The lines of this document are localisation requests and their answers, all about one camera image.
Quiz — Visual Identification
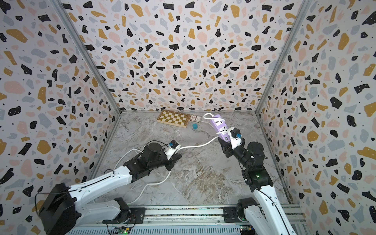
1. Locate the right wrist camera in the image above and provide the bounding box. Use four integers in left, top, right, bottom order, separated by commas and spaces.
229, 127, 242, 139

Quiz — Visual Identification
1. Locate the wooden chessboard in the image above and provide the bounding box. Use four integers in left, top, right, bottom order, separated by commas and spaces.
157, 110, 191, 128

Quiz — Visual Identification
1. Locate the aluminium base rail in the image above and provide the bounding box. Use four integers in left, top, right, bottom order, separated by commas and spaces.
55, 204, 309, 235

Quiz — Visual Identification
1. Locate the white power cord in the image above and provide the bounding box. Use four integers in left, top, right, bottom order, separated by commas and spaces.
113, 112, 233, 205

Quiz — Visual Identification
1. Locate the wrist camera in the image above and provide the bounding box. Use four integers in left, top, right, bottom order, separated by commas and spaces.
229, 127, 242, 139
168, 140, 179, 149

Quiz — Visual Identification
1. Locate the purple power strip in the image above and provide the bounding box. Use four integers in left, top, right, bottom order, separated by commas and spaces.
210, 115, 231, 143

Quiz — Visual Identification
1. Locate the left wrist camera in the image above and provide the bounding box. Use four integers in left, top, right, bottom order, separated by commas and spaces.
168, 140, 179, 149

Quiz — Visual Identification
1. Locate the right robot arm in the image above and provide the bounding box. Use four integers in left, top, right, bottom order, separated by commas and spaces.
217, 137, 296, 235

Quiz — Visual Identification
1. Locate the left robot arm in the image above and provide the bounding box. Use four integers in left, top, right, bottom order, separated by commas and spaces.
37, 140, 182, 235

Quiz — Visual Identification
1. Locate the playing card box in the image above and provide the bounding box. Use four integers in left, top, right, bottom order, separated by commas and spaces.
190, 115, 202, 123

